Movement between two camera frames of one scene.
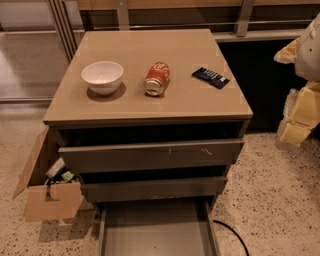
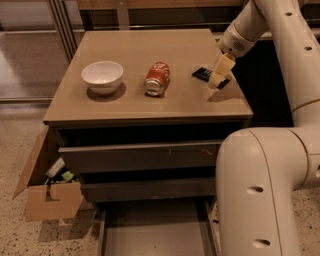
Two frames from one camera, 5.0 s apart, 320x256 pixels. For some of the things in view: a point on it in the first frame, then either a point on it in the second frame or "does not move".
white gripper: (309, 56) -> (234, 44)
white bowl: (102, 76) does not move
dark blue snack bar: (211, 77) does not move
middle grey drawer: (153, 189) does not move
